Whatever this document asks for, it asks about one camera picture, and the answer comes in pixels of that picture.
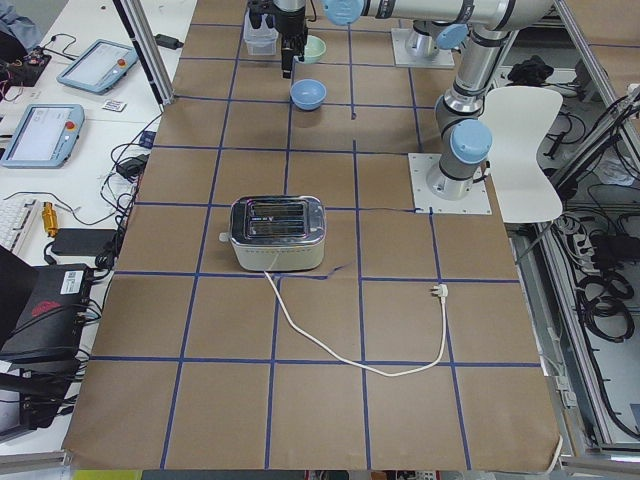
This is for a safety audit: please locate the aluminium frame post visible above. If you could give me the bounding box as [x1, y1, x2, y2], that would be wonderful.
[113, 0, 174, 106]

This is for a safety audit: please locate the teach pendant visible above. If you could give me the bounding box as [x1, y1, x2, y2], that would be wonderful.
[1, 104, 85, 169]
[56, 39, 138, 94]

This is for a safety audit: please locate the clear plastic container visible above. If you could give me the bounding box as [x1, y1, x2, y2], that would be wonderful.
[243, 11, 279, 56]

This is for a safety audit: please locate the white chrome toaster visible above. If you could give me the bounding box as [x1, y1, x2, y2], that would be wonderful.
[219, 195, 326, 272]

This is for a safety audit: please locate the black red computer box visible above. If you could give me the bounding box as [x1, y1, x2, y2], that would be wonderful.
[1, 264, 93, 364]

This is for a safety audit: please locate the upper teach pendant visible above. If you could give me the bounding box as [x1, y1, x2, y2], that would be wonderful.
[56, 39, 138, 94]

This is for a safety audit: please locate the black power adapter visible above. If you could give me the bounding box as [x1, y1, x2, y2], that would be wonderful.
[154, 33, 184, 50]

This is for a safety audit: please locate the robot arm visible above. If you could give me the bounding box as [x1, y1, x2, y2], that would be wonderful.
[323, 0, 552, 200]
[256, 1, 473, 78]

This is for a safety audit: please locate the white toaster power cable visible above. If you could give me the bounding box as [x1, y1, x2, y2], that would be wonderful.
[262, 269, 449, 378]

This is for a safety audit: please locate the lower teach pendant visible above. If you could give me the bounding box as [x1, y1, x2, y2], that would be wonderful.
[1, 104, 85, 169]

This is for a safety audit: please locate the blue bowl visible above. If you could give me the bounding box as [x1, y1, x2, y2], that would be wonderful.
[290, 79, 327, 111]

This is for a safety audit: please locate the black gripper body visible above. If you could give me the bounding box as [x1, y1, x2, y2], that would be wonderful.
[275, 0, 308, 50]

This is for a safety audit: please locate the green bowl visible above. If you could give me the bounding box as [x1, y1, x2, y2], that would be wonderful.
[297, 35, 326, 64]

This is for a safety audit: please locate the white chair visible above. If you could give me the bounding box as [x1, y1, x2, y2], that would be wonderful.
[480, 86, 563, 224]

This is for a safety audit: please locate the white keyboard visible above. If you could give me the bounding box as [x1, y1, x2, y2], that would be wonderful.
[1, 198, 41, 255]

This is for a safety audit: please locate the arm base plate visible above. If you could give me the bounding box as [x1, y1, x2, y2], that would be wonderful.
[391, 28, 455, 70]
[408, 153, 492, 215]

